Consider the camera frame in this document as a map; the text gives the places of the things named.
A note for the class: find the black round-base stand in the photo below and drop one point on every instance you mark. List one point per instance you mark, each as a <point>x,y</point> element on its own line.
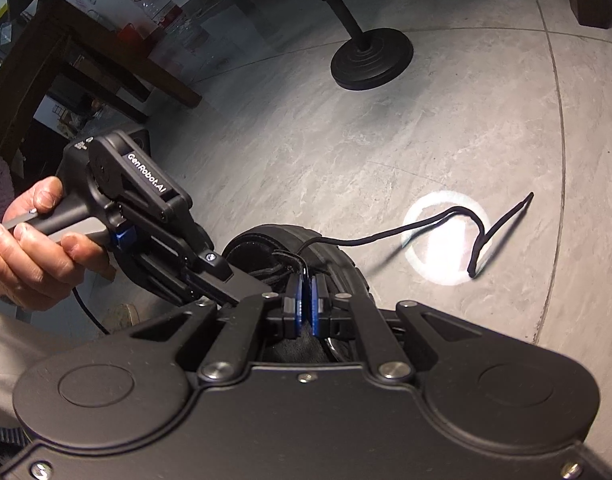
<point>373,60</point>

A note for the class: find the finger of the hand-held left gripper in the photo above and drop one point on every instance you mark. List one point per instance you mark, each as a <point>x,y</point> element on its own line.
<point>235,282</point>
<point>160,275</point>

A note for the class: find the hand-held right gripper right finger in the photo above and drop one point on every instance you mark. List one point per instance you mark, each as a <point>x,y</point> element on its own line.
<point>317,305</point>

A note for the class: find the black shoelace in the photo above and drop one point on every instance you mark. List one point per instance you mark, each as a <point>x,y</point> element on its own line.
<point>376,239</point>

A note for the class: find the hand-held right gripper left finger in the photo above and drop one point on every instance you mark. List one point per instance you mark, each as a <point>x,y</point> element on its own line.
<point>297,305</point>

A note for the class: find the person's left hand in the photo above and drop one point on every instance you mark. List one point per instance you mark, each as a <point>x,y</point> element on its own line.
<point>30,270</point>

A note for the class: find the brown wooden stool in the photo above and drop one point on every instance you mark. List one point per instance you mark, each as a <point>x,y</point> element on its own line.
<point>160,82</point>

